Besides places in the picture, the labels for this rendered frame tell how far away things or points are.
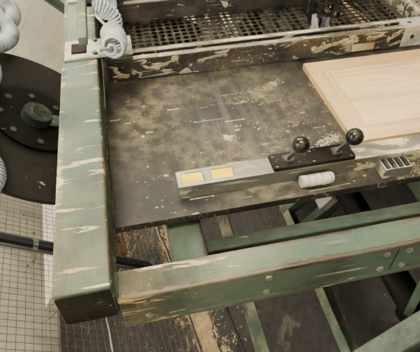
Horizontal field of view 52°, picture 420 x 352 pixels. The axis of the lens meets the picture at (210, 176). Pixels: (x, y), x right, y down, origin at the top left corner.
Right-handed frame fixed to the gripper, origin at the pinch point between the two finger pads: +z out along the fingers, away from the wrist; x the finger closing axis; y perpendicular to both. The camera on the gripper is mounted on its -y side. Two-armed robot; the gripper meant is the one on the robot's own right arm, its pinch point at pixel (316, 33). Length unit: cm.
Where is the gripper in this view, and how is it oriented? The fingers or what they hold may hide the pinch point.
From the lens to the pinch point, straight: 158.1
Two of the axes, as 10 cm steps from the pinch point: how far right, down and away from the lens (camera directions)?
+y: 2.1, 7.1, -6.7
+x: 9.8, -1.5, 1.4
